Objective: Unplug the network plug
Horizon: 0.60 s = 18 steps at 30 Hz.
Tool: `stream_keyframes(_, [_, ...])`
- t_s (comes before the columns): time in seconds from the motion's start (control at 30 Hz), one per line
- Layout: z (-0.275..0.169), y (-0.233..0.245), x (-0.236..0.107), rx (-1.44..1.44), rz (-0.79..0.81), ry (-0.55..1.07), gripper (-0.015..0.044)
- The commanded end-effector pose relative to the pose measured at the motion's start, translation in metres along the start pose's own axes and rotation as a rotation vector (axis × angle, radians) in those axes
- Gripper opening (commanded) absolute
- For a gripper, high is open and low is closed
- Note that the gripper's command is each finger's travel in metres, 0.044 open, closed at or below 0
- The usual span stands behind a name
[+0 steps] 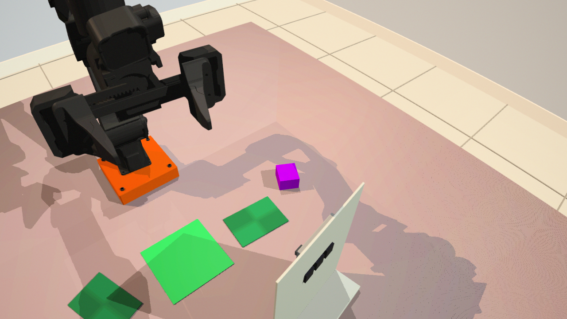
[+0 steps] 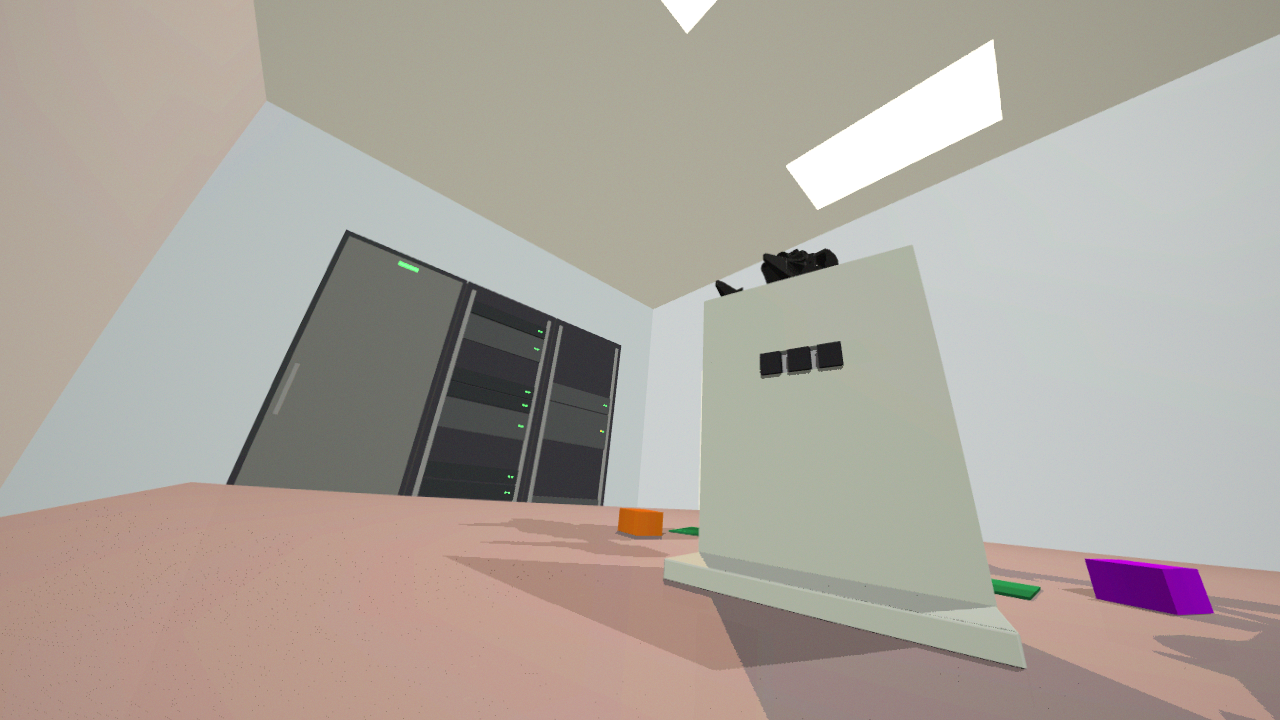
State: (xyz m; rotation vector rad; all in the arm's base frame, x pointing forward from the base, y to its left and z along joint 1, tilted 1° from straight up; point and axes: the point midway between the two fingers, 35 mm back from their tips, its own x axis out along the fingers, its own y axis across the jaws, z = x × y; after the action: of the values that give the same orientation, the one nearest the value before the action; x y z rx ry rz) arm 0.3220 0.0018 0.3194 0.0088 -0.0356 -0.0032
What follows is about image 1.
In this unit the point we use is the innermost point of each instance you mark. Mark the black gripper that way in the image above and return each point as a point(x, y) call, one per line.
point(68, 121)

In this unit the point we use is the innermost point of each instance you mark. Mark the pale grey panel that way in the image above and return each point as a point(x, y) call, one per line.
point(311, 287)

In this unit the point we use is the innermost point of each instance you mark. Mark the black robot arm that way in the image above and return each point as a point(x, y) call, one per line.
point(121, 35)

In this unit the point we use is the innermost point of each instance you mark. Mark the purple rectangular block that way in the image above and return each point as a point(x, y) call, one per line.
point(287, 176)

